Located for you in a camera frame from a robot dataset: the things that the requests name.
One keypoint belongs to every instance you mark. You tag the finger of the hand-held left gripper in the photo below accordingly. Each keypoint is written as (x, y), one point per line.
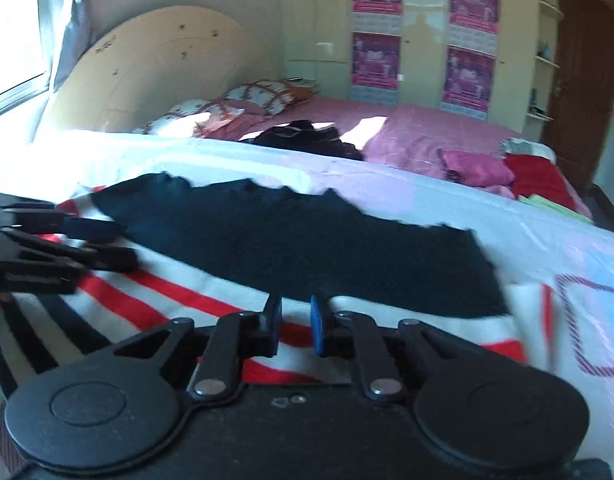
(112, 260)
(94, 231)

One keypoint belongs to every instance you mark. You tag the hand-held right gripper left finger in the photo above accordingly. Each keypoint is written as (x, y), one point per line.
(273, 325)

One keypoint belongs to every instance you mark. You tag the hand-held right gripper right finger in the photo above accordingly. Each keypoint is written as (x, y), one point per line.
(318, 325)

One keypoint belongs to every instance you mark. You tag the striped knit sweater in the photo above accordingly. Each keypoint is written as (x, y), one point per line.
(287, 250)

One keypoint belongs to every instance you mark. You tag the black clothes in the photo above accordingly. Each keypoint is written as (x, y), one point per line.
(302, 137)

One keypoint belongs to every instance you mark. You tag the checked patterned pillow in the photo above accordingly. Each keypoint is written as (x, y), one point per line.
(182, 117)
(267, 95)

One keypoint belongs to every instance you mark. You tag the beige rounded headboard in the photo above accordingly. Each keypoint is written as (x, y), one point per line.
(162, 60)

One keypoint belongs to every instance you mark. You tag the pink folded quilt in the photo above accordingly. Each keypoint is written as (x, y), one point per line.
(412, 140)

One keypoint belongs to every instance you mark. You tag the blue grey curtain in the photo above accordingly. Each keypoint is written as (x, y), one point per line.
(69, 25)

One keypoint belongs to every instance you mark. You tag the window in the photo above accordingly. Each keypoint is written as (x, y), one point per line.
(12, 25)

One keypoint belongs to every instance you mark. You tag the pink garment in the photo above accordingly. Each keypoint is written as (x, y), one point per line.
(474, 167)

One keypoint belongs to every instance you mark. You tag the blue patterned bed sheet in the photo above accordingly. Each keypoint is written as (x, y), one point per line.
(537, 240)

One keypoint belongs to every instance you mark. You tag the green cloth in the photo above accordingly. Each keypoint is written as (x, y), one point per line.
(557, 207)

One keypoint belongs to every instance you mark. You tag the red garment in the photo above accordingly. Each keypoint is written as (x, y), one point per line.
(542, 180)

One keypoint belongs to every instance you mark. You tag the cream wardrobe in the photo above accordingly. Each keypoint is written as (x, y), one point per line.
(427, 75)

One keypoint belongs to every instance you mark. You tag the striped folded cloth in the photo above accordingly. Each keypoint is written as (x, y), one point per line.
(529, 147)

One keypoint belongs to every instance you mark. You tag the white corner shelf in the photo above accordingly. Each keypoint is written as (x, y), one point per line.
(544, 55)

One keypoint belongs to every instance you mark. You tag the brown wooden door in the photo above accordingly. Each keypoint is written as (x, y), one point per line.
(582, 85)

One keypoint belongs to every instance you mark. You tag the dark wooden bed frame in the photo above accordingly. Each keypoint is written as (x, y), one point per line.
(609, 207)

